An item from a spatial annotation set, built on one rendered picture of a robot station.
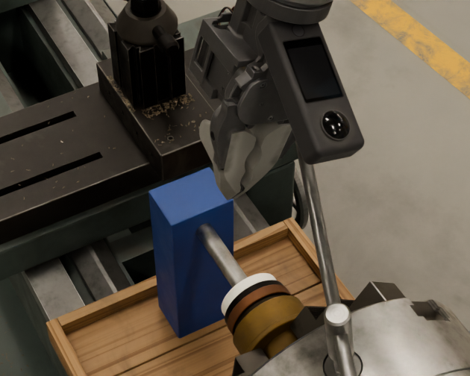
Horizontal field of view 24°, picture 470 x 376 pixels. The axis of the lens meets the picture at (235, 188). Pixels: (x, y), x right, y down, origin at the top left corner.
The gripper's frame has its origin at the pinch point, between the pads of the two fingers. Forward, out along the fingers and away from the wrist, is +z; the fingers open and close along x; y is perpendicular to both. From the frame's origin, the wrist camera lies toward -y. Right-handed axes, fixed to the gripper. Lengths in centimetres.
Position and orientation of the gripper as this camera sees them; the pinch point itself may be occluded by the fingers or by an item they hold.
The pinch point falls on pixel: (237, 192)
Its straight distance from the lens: 95.6
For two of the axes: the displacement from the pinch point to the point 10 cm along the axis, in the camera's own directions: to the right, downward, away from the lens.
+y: -4.8, -6.5, 5.8
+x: -8.4, 1.5, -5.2
